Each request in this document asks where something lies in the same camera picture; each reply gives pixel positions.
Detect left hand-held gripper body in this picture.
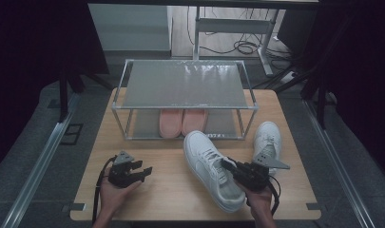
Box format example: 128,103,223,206
107,150,141,190

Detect hand-held gripper cable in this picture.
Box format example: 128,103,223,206
91,155,117,224
267,175,281,217

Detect pink slipper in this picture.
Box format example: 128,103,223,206
158,108,184,140
181,108,209,138

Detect person's right hand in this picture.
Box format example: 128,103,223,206
240,181,274,217

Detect person's left hand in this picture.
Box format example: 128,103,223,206
98,174,144,217

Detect metal shoe rack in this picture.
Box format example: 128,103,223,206
110,58,260,142

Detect left hand-held gripper cable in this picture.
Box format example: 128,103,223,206
91,155,117,224

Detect black floor bracket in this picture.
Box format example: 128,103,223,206
60,123,85,146

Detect right hand-held gripper cable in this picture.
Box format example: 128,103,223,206
267,175,281,217

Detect black computer case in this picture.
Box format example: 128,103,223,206
277,9,320,59

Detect white sneaker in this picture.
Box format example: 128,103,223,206
252,121,282,176
183,129,247,214

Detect white-framed desk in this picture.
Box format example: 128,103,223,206
87,0,321,77

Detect black metal stand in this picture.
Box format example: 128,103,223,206
57,61,116,124
252,12,359,129

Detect white power strip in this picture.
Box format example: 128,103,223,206
279,70,299,85

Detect dark curtain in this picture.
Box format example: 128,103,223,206
302,0,385,182
0,0,110,176

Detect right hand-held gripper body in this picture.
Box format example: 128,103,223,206
232,151,291,193

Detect black floor cables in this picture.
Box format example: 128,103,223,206
186,6,293,63

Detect aluminium floor rail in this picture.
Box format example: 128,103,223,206
0,92,83,228
302,99,376,228

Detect white cabinet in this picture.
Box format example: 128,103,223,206
87,3,174,52

